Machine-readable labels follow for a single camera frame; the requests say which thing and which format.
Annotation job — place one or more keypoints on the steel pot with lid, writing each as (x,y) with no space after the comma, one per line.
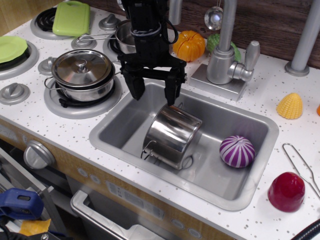
(82,75)

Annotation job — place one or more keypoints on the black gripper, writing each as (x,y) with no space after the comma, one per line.
(152,51)

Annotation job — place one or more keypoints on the grey stove knob front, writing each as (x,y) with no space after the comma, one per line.
(37,156)

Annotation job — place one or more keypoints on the grey stove burner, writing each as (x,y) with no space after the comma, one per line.
(42,25)
(63,107)
(24,66)

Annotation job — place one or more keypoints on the oven door handle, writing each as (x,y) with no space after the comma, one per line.
(136,232)

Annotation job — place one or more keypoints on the grey stove burner back left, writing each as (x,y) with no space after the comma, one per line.
(42,25)

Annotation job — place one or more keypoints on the grey toy sink basin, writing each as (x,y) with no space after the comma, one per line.
(122,131)

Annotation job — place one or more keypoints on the green cutting board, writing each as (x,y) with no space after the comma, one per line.
(72,18)

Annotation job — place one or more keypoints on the grey post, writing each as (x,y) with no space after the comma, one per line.
(298,67)
(175,11)

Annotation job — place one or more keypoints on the grey post right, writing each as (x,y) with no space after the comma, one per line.
(298,67)

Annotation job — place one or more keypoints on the yellow tape piece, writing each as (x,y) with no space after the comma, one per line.
(34,227)

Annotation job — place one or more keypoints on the purple striped toy onion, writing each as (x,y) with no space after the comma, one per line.
(237,151)

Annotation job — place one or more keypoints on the grey post middle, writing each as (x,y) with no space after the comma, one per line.
(175,11)

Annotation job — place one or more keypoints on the grey countertop knob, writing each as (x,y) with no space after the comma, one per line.
(84,41)
(14,93)
(45,66)
(109,23)

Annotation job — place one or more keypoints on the steel saucepan with wire handle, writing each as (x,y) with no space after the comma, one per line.
(125,42)

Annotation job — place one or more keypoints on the yellow toy corn piece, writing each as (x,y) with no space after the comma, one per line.
(290,107)

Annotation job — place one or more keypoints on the red toy apple half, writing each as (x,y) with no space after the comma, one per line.
(287,192)

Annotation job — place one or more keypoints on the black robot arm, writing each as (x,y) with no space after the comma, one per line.
(146,16)

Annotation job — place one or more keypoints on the blue clamp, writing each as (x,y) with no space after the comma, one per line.
(21,204)

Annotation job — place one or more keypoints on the grey stove burner front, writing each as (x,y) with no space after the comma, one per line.
(63,107)

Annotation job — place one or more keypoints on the orange toy pumpkin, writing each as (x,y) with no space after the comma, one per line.
(190,46)

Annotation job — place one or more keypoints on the grey countertop knob middle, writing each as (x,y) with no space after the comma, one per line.
(45,66)

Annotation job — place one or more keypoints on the grey countertop knob centre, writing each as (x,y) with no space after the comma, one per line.
(84,41)

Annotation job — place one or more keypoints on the hanging steel ladle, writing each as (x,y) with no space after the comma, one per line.
(213,17)

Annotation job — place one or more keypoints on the silver toy faucet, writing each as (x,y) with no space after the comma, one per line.
(223,75)

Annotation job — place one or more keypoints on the green toy vegetable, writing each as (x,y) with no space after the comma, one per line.
(213,41)

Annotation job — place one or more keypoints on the grey stove burner far left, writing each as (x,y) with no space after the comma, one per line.
(24,66)

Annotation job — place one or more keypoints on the grey countertop knob left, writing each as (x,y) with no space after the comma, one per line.
(14,93)

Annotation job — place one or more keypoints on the grey countertop knob back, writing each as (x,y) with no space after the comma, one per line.
(109,23)

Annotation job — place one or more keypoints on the green toy plate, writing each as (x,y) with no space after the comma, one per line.
(11,47)

